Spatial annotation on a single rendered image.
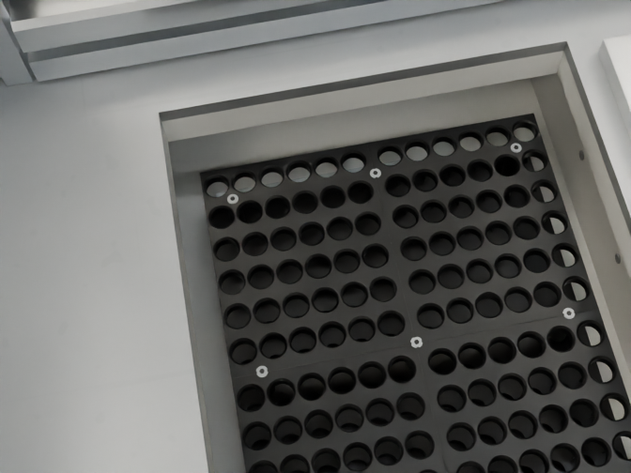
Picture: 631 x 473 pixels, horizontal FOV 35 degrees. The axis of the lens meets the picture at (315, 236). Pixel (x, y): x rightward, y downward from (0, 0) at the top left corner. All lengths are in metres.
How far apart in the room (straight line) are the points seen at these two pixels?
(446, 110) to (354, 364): 0.20
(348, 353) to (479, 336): 0.06
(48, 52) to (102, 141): 0.05
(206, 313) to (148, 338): 0.12
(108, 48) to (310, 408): 0.19
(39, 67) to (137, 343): 0.15
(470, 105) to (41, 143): 0.26
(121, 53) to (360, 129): 0.17
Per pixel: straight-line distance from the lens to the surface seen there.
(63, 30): 0.48
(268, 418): 0.46
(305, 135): 0.60
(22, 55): 0.50
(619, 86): 0.49
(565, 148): 0.58
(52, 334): 0.45
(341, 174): 0.51
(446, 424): 0.46
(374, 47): 0.50
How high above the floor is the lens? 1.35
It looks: 64 degrees down
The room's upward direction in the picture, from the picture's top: 5 degrees counter-clockwise
